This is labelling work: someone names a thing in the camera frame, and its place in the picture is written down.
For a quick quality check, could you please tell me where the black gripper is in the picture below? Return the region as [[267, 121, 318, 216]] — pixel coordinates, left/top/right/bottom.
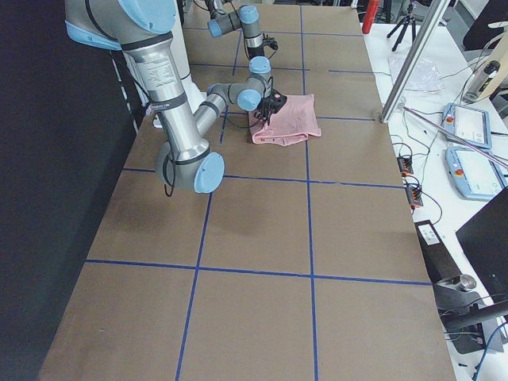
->
[[254, 90, 287, 124], [261, 33, 279, 60]]

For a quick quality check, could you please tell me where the pink printed t-shirt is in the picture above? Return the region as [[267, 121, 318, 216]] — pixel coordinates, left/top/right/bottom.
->
[[248, 94, 321, 146]]

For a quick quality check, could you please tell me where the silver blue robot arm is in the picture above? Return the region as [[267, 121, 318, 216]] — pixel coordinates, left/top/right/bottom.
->
[[65, 1, 287, 194], [205, 1, 279, 60]]

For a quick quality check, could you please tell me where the red fire extinguisher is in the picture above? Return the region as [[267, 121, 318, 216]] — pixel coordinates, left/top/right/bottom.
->
[[362, 0, 380, 34]]

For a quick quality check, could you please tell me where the clear plastic bag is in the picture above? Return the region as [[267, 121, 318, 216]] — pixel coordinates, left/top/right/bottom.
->
[[387, 55, 444, 92]]

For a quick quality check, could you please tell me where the orange connector block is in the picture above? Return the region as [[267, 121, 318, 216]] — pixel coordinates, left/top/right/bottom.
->
[[397, 155, 423, 210]]

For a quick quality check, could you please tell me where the long reach stick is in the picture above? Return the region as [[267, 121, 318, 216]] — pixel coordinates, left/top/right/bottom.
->
[[402, 106, 508, 168]]

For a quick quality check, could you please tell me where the blue teach pendant far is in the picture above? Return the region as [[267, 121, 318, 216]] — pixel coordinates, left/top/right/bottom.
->
[[441, 103, 492, 150]]

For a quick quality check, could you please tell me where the blue teach pendant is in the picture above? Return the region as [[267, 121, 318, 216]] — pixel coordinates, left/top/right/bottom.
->
[[441, 103, 492, 150], [444, 147, 507, 201]]

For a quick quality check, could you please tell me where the blue teach pendant near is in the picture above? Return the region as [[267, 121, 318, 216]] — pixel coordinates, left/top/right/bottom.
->
[[444, 147, 507, 201]]

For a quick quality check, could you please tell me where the black box with label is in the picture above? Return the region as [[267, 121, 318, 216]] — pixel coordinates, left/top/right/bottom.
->
[[414, 220, 462, 284]]

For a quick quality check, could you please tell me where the black camera tripod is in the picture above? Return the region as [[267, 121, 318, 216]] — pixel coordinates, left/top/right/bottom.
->
[[387, 13, 417, 52]]

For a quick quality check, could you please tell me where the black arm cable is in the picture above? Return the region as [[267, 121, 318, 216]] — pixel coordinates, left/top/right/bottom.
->
[[161, 77, 279, 198]]

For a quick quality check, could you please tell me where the aluminium frame post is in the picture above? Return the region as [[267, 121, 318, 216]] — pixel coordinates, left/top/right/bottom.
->
[[380, 0, 449, 123]]

